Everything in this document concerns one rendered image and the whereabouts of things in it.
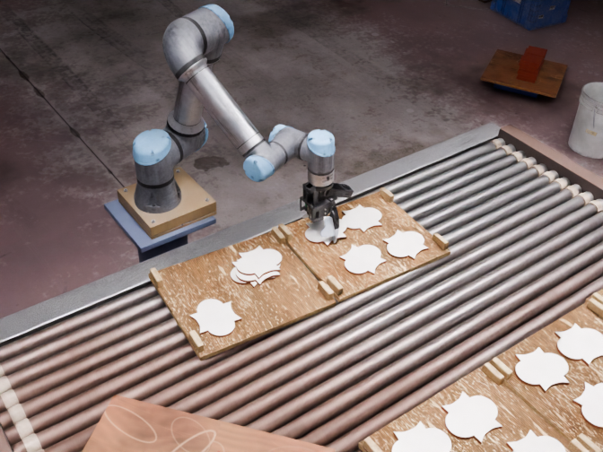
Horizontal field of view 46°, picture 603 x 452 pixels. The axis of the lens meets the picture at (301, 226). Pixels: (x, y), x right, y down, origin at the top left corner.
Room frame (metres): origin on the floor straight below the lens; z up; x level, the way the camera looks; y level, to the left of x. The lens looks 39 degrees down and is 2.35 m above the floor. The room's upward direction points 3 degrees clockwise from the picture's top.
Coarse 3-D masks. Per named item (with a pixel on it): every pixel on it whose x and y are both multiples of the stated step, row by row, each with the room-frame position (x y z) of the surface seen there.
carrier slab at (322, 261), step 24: (384, 216) 1.80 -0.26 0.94; (408, 216) 1.81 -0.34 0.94; (336, 240) 1.67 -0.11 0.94; (360, 240) 1.67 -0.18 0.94; (432, 240) 1.69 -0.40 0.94; (312, 264) 1.56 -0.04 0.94; (336, 264) 1.56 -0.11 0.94; (384, 264) 1.57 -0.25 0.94; (408, 264) 1.58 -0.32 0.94; (360, 288) 1.47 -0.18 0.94
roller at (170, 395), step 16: (560, 192) 2.01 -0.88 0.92; (576, 192) 2.03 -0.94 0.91; (528, 208) 1.91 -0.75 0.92; (544, 208) 1.92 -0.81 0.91; (496, 224) 1.81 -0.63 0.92; (512, 224) 1.83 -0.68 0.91; (464, 240) 1.72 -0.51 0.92; (480, 240) 1.74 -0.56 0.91; (448, 256) 1.65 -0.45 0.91; (416, 272) 1.57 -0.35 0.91; (384, 288) 1.49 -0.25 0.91; (336, 304) 1.41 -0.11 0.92; (352, 304) 1.42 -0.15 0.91; (304, 320) 1.35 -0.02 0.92; (320, 320) 1.35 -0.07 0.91; (272, 336) 1.28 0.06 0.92; (288, 336) 1.29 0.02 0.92; (240, 352) 1.22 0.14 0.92; (256, 352) 1.23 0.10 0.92; (208, 368) 1.16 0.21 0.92; (224, 368) 1.17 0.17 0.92; (240, 368) 1.19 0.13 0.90; (176, 384) 1.11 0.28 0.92; (192, 384) 1.11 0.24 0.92; (208, 384) 1.13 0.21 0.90; (144, 400) 1.06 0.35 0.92; (160, 400) 1.06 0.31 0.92; (176, 400) 1.07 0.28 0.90; (80, 432) 0.96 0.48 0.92; (48, 448) 0.91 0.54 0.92; (64, 448) 0.91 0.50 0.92; (80, 448) 0.92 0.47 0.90
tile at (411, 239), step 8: (400, 232) 1.71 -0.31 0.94; (408, 232) 1.71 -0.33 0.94; (416, 232) 1.72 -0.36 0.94; (384, 240) 1.67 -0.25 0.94; (392, 240) 1.67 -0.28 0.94; (400, 240) 1.67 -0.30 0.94; (408, 240) 1.68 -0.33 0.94; (416, 240) 1.68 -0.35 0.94; (392, 248) 1.63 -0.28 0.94; (400, 248) 1.64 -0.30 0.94; (408, 248) 1.64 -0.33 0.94; (416, 248) 1.64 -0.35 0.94; (424, 248) 1.64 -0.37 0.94; (400, 256) 1.60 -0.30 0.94; (408, 256) 1.61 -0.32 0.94
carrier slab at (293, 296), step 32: (224, 256) 1.56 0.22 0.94; (288, 256) 1.58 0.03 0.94; (160, 288) 1.42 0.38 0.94; (192, 288) 1.43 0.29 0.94; (224, 288) 1.43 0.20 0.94; (256, 288) 1.44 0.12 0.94; (288, 288) 1.45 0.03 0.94; (192, 320) 1.31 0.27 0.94; (256, 320) 1.32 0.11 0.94; (288, 320) 1.33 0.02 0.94
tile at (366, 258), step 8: (352, 248) 1.62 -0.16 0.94; (360, 248) 1.63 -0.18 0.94; (368, 248) 1.63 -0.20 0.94; (376, 248) 1.63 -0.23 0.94; (344, 256) 1.59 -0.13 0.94; (352, 256) 1.59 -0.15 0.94; (360, 256) 1.59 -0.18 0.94; (368, 256) 1.59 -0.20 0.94; (376, 256) 1.59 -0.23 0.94; (352, 264) 1.56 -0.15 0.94; (360, 264) 1.56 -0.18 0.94; (368, 264) 1.56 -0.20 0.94; (376, 264) 1.56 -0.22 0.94; (352, 272) 1.52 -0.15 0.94; (360, 272) 1.52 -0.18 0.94; (368, 272) 1.53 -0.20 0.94
